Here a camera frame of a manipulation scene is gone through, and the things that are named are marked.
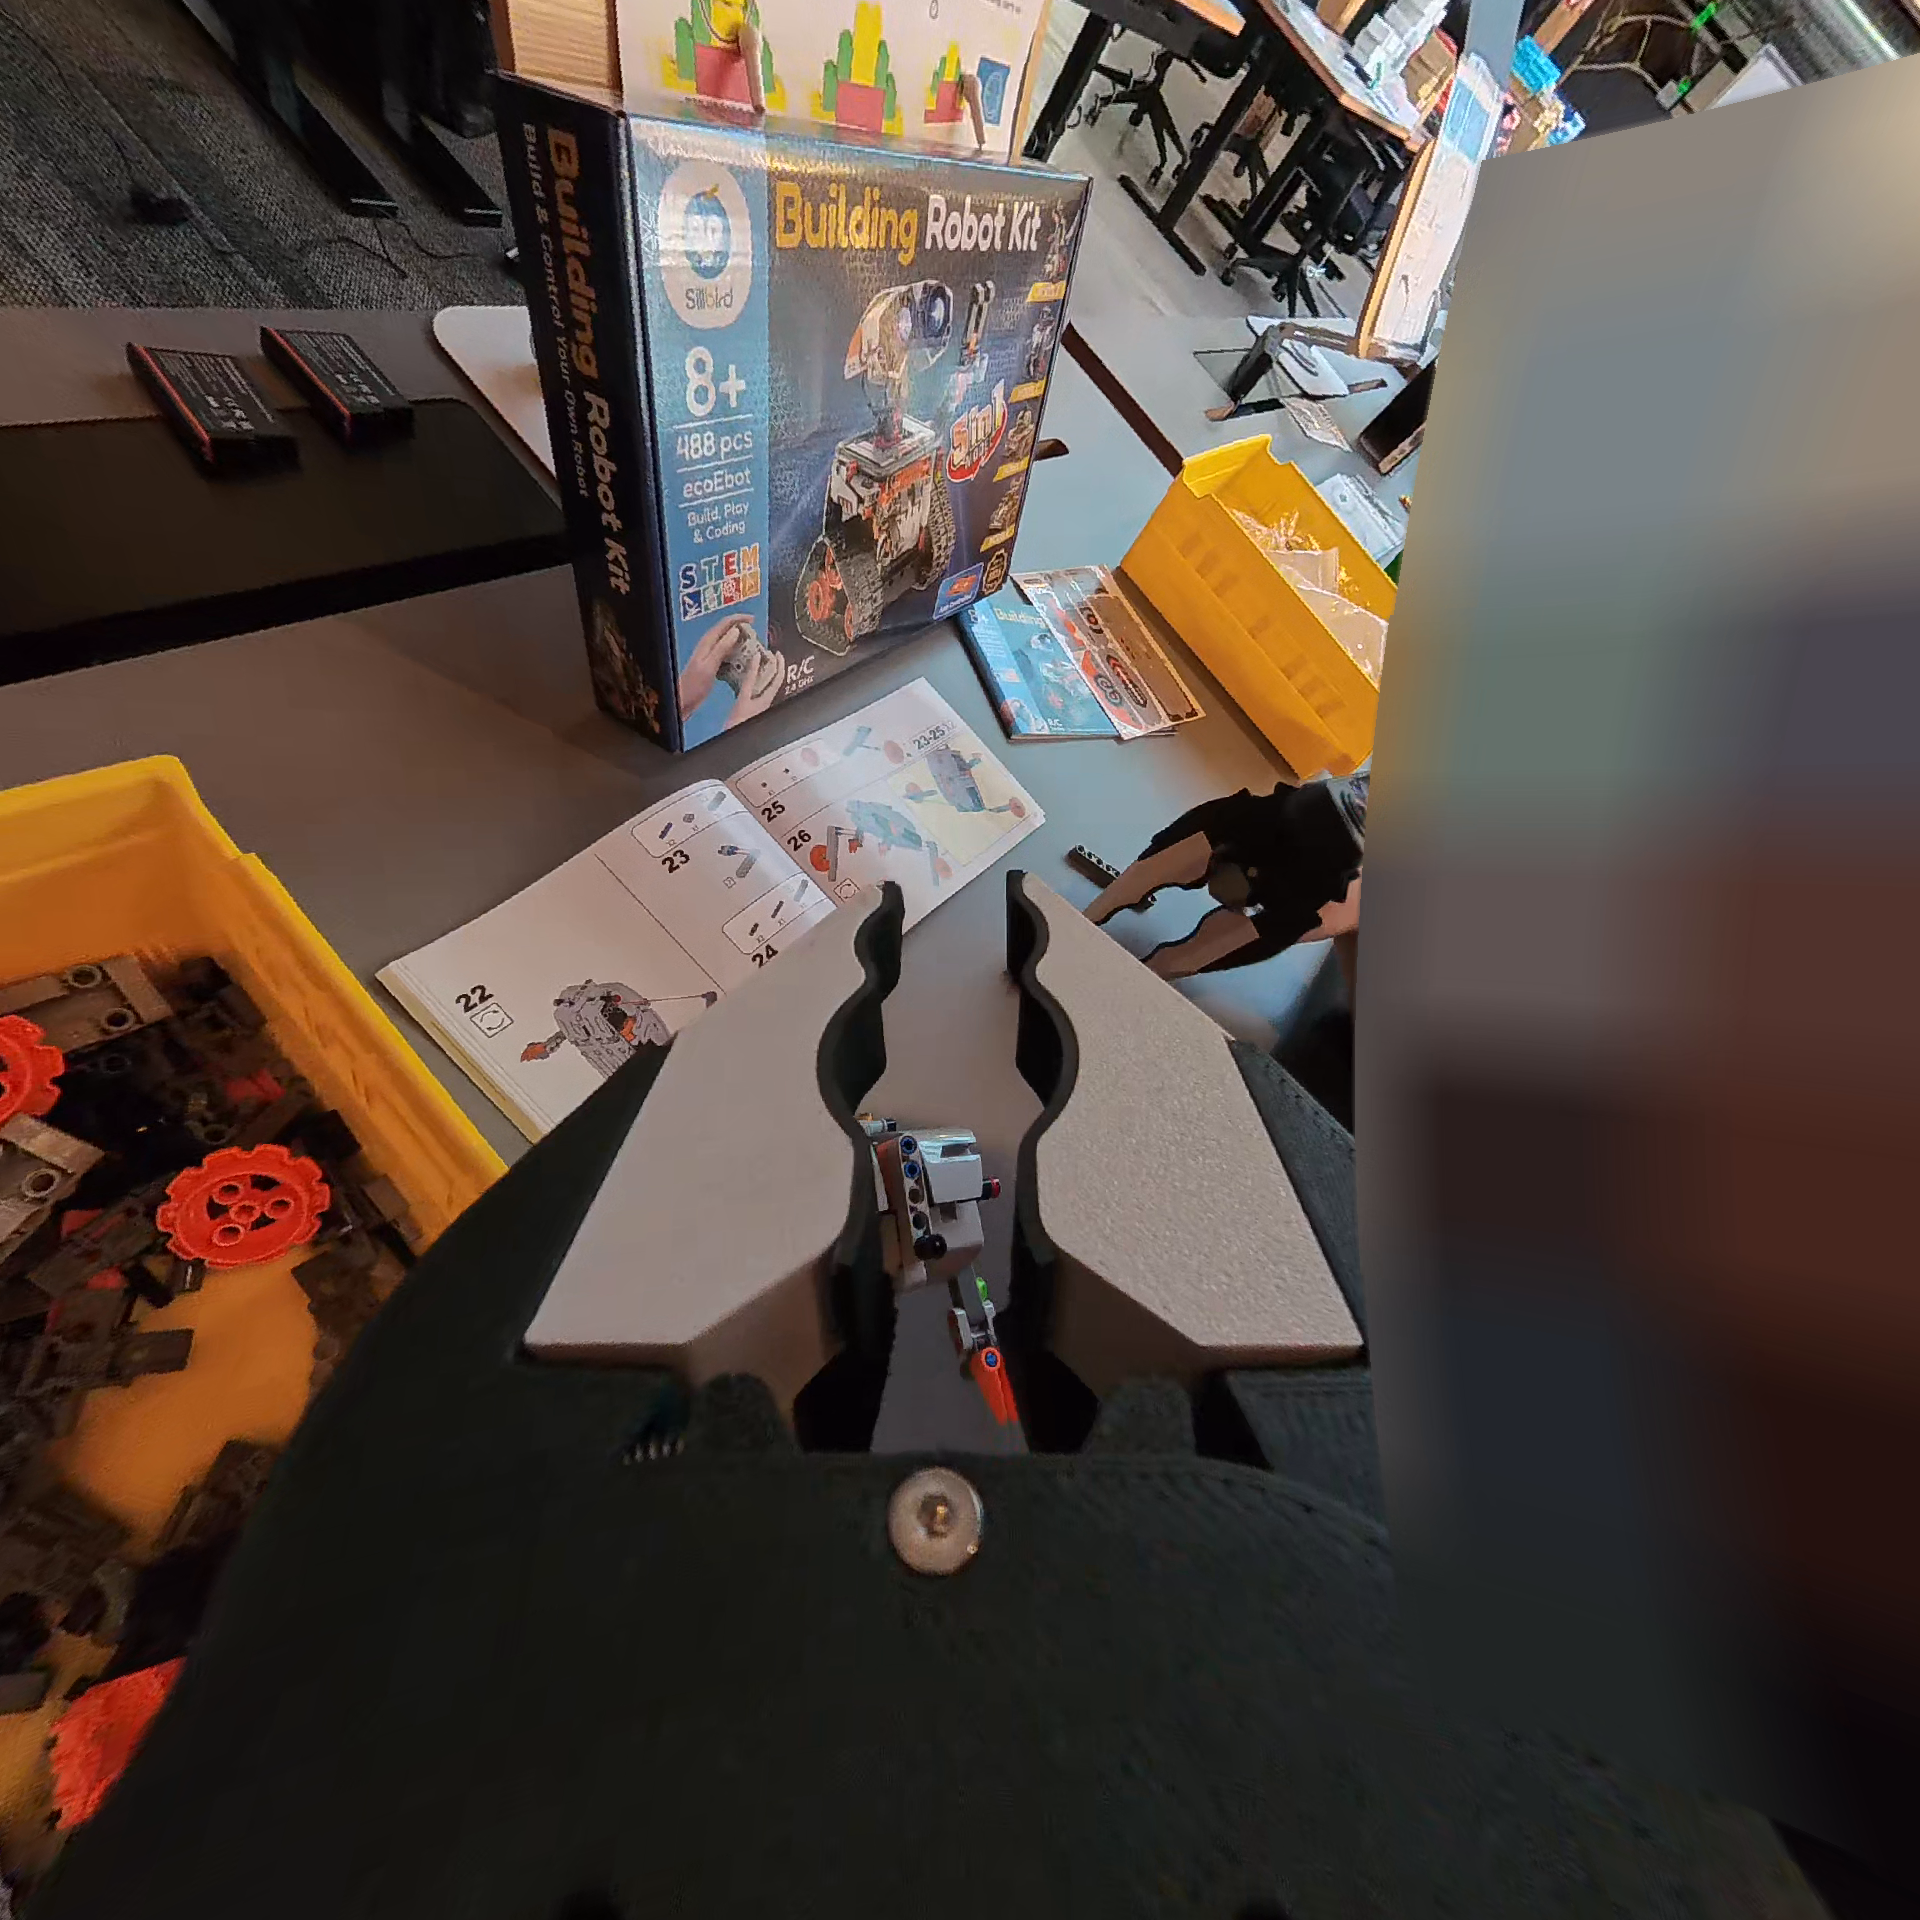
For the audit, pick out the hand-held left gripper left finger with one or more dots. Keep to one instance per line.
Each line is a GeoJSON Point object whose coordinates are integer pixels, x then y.
{"type": "Point", "coordinates": [705, 1201]}

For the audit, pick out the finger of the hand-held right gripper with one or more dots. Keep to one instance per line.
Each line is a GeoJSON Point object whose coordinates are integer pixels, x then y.
{"type": "Point", "coordinates": [1215, 943]}
{"type": "Point", "coordinates": [1141, 885]}

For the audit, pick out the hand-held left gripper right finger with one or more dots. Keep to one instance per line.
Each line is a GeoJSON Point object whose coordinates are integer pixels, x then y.
{"type": "Point", "coordinates": [1185, 1184]}

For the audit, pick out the partly built grey toy robot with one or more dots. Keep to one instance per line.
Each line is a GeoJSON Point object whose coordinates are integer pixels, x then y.
{"type": "Point", "coordinates": [945, 1162]}

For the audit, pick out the yellow plastic bin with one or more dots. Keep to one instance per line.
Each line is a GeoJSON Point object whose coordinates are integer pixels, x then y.
{"type": "Point", "coordinates": [345, 1019]}

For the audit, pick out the pile of dark building bricks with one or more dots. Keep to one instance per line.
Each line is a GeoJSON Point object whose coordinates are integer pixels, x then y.
{"type": "Point", "coordinates": [149, 1306]}

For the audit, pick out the grey desk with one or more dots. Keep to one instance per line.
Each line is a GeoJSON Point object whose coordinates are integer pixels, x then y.
{"type": "Point", "coordinates": [451, 705]}

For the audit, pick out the wooden top office desk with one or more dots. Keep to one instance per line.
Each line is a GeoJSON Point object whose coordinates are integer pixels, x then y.
{"type": "Point", "coordinates": [1336, 66]}

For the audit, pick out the black desk legs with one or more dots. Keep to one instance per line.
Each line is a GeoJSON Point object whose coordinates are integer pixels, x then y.
{"type": "Point", "coordinates": [322, 119]}

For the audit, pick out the dark grey short beam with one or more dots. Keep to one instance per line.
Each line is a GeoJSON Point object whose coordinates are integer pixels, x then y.
{"type": "Point", "coordinates": [1096, 865]}

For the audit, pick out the yellow bin with bags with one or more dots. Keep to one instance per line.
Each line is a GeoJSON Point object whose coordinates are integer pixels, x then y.
{"type": "Point", "coordinates": [1245, 629]}

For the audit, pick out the orange grey sticker sheet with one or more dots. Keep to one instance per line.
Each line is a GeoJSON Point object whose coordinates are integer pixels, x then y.
{"type": "Point", "coordinates": [1119, 661]}

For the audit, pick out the blue cover booklet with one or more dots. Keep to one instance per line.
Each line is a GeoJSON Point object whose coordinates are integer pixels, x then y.
{"type": "Point", "coordinates": [1014, 661]}

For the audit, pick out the clear plastic bags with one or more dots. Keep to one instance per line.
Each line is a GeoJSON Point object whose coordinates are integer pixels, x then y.
{"type": "Point", "coordinates": [1320, 563]}

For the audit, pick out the open instruction booklet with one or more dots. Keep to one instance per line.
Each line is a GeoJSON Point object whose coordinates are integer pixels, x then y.
{"type": "Point", "coordinates": [645, 915]}

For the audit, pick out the black office chair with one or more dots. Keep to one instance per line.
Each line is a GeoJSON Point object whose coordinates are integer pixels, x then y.
{"type": "Point", "coordinates": [1306, 210]}
{"type": "Point", "coordinates": [1149, 106]}

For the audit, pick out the white standing board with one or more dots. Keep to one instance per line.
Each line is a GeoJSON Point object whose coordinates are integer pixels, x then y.
{"type": "Point", "coordinates": [1424, 224]}

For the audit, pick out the robot kit cardboard box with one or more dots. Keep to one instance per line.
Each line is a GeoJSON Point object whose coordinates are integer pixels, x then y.
{"type": "Point", "coordinates": [902, 195]}

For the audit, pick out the white rounded board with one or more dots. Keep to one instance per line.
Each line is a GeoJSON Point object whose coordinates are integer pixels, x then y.
{"type": "Point", "coordinates": [495, 376]}

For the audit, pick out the black tabletop board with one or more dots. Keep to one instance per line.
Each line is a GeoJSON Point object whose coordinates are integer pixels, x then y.
{"type": "Point", "coordinates": [149, 555]}

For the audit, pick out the black battery pack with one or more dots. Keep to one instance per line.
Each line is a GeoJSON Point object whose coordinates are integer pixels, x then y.
{"type": "Point", "coordinates": [210, 408]}
{"type": "Point", "coordinates": [338, 387]}

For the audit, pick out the white toy picture box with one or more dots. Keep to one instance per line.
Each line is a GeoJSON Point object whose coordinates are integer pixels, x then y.
{"type": "Point", "coordinates": [902, 23]}

